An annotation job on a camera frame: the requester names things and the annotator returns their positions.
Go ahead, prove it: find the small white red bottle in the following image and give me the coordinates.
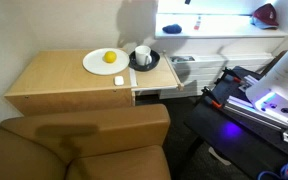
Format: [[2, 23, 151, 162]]
[[194, 16, 202, 30]]

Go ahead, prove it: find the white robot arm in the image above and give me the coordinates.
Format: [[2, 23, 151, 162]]
[[225, 51, 288, 126]]

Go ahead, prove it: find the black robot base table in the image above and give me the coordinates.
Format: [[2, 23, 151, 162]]
[[184, 66, 288, 180]]

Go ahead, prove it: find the white window sill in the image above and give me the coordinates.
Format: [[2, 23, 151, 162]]
[[155, 14, 287, 39]]

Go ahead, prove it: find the light wooden drawer cabinet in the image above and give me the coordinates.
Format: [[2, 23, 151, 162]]
[[5, 50, 183, 116]]

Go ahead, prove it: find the dark blue cloth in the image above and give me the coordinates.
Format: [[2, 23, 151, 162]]
[[162, 24, 182, 34]]

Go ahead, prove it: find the black bowl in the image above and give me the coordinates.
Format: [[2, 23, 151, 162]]
[[129, 51, 160, 72]]

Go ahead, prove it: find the white ceramic mug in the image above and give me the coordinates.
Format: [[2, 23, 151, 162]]
[[135, 45, 152, 66]]

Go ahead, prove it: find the white radiator unit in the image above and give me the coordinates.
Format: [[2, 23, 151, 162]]
[[159, 53, 274, 99]]

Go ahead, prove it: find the maroon baseball cap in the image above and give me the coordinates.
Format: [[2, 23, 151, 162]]
[[250, 3, 279, 29]]

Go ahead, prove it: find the yellow lemon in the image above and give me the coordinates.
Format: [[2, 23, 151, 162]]
[[104, 51, 117, 63]]

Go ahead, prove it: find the small white case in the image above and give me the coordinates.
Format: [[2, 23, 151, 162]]
[[114, 76, 124, 86]]

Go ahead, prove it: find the white round plate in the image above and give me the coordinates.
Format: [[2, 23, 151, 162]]
[[83, 48, 129, 75]]

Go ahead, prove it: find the brown leather armchair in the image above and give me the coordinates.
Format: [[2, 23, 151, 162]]
[[0, 104, 171, 180]]

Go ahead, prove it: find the aluminium extrusion rail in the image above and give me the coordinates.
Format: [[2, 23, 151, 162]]
[[224, 93, 288, 143]]

